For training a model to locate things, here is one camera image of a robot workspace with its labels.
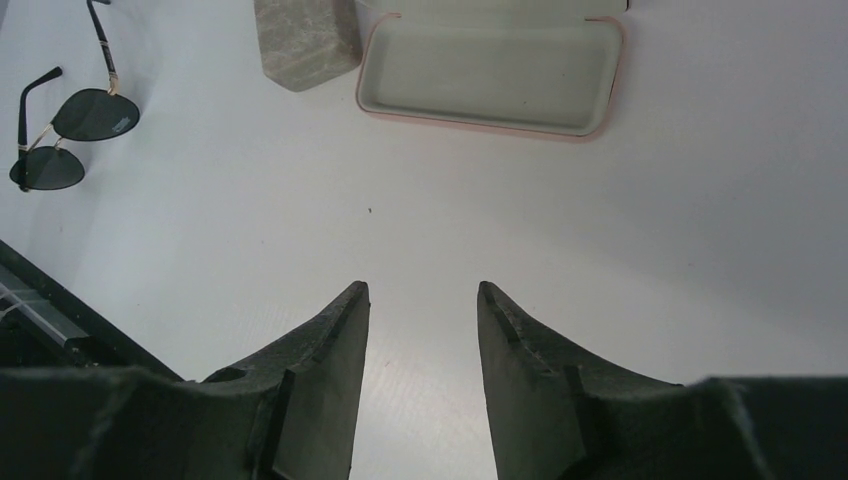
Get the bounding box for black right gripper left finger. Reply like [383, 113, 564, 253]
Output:
[1, 281, 370, 479]

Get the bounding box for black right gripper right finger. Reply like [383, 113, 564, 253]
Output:
[477, 282, 847, 479]

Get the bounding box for pink glasses case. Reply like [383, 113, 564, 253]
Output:
[356, 0, 631, 139]

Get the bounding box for gold frame dark sunglasses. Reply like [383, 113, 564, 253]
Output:
[9, 0, 141, 192]

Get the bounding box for grey marbled glasses case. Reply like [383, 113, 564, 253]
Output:
[253, 0, 363, 92]

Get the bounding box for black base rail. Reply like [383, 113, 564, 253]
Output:
[1, 243, 181, 381]

